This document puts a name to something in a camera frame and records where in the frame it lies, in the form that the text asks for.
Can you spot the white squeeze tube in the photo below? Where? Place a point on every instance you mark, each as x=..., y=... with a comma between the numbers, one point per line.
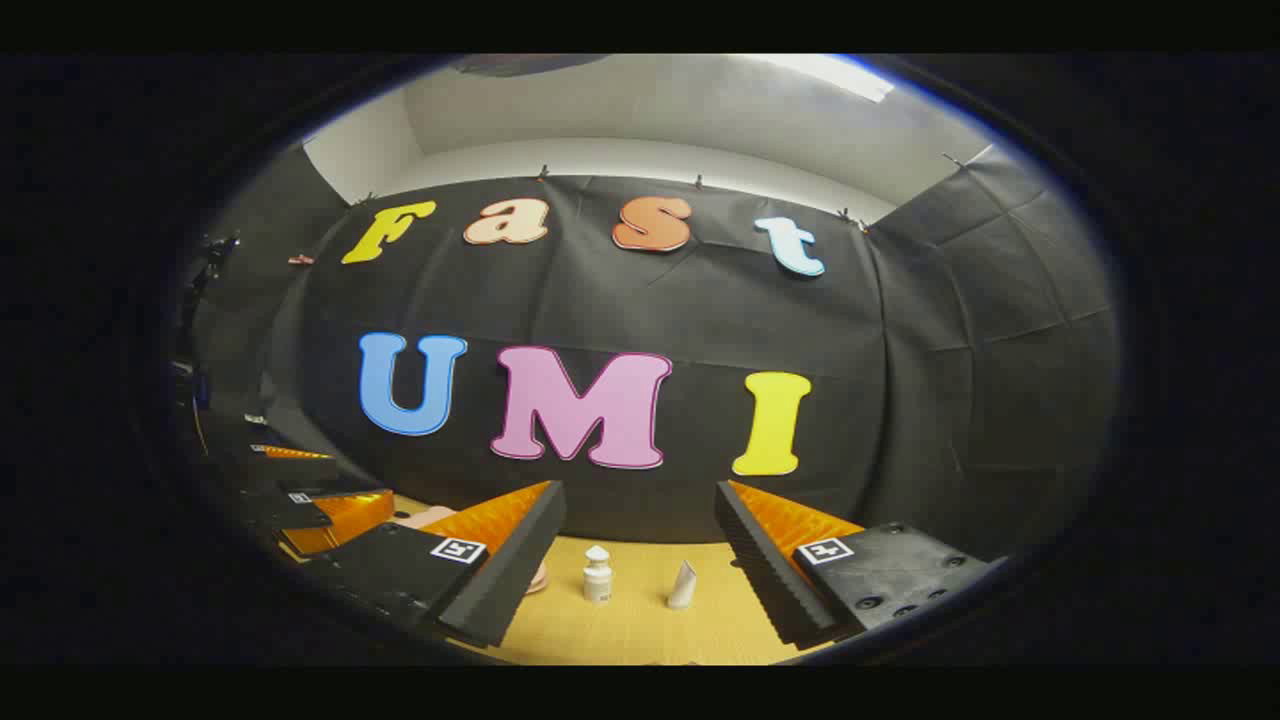
x=683, y=588

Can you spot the white pump bottle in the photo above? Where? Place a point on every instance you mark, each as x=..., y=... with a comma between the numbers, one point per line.
x=597, y=580

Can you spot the dark stand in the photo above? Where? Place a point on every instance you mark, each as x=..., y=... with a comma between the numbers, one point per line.
x=215, y=260

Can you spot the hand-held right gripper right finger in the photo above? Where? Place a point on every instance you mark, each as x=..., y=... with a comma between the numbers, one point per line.
x=765, y=565

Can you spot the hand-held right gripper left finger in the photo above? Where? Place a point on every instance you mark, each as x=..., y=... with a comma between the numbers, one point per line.
x=510, y=560

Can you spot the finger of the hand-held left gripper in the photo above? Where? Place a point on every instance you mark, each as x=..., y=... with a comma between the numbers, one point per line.
x=345, y=520
x=295, y=472

